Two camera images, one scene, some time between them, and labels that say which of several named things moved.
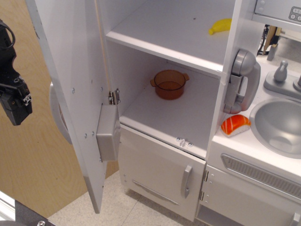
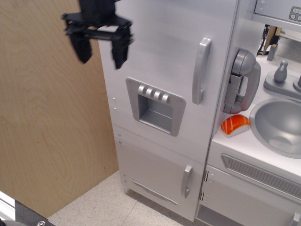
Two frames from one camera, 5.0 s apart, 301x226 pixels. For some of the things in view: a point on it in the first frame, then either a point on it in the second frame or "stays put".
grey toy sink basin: (276, 123) stays put
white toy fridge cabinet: (170, 64) stays put
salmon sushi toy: (235, 125) stays put
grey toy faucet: (280, 80) stays put
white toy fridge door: (75, 36) -> (172, 91)
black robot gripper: (18, 107) -> (97, 19)
